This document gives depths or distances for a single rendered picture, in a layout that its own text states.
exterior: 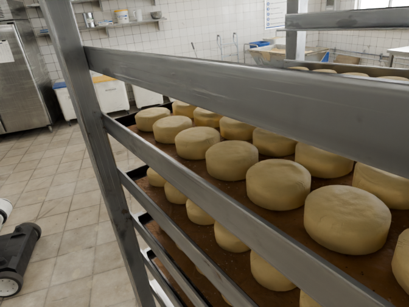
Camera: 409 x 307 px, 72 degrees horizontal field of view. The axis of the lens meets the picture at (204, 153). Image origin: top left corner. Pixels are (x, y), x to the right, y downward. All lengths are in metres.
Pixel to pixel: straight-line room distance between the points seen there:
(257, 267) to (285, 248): 0.11
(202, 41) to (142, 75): 5.90
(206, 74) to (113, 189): 0.33
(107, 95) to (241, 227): 5.27
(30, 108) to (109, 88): 1.29
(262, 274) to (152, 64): 0.20
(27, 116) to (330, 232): 5.37
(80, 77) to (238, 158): 0.25
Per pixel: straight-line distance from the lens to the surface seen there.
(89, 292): 2.28
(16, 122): 5.55
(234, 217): 0.20
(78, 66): 0.41
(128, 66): 0.27
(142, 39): 5.95
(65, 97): 5.50
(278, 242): 0.17
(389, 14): 0.56
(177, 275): 0.40
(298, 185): 0.22
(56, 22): 0.40
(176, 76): 0.20
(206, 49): 6.17
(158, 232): 0.49
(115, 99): 5.44
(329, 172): 0.26
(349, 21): 0.59
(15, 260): 2.52
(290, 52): 0.67
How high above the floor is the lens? 1.63
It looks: 27 degrees down
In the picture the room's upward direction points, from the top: 7 degrees counter-clockwise
